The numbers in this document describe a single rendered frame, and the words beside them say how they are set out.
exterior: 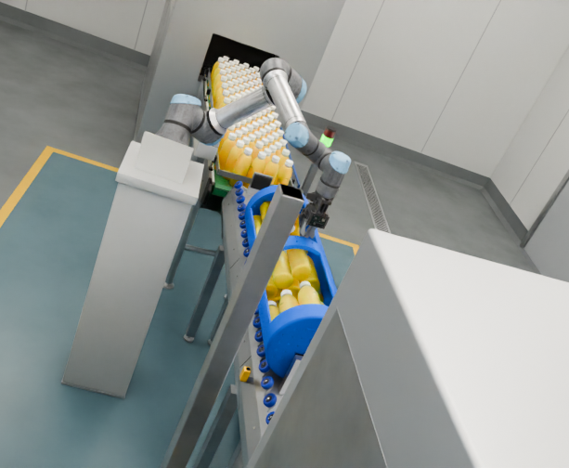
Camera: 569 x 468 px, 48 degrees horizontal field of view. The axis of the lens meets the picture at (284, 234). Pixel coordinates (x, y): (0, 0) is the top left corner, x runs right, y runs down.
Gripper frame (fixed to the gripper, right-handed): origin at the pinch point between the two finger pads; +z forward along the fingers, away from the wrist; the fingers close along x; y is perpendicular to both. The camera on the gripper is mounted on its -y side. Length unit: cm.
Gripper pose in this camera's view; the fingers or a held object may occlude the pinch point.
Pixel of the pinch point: (303, 235)
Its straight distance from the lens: 240.7
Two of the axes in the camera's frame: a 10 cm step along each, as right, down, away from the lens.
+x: 9.2, 2.4, 2.9
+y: 1.2, 5.4, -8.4
